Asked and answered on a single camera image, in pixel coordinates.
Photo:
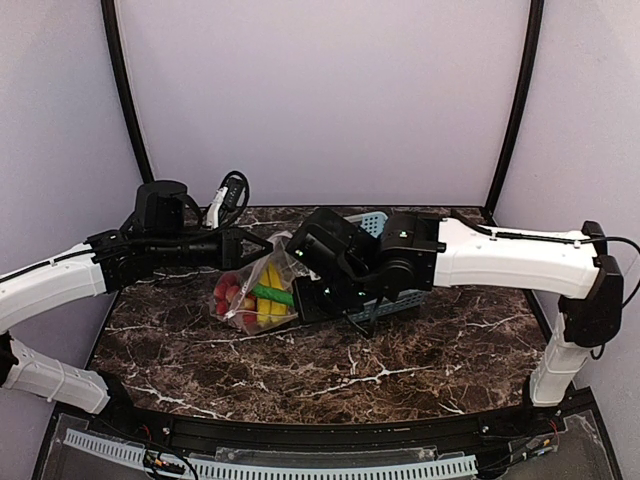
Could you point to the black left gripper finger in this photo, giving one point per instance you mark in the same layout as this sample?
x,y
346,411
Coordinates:
x,y
251,241
244,259

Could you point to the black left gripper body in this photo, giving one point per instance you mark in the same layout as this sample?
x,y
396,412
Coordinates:
x,y
226,247

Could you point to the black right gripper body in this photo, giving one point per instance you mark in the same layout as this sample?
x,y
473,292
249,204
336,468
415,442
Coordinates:
x,y
302,300

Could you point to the red lychee bunch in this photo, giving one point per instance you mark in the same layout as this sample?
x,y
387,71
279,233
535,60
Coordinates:
x,y
225,291

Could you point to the clear zip top bag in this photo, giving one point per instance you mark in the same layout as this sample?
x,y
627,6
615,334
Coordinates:
x,y
243,313

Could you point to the green cucumber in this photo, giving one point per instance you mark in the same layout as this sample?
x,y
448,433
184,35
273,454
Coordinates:
x,y
274,295

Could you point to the yellow banana bunch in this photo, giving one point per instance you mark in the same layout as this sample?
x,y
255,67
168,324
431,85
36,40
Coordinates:
x,y
270,313

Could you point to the light blue plastic basket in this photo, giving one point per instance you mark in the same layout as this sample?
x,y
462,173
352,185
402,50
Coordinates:
x,y
373,223

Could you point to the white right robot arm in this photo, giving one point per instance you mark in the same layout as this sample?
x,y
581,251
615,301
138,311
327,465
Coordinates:
x,y
353,271

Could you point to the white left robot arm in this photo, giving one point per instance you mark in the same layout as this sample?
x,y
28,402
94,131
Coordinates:
x,y
166,229

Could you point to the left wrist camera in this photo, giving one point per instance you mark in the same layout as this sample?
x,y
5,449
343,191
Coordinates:
x,y
229,201

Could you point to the grey slotted cable duct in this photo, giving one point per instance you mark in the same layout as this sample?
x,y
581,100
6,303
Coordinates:
x,y
230,463

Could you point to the black front table rail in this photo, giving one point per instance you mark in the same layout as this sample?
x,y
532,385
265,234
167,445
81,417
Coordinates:
x,y
486,431

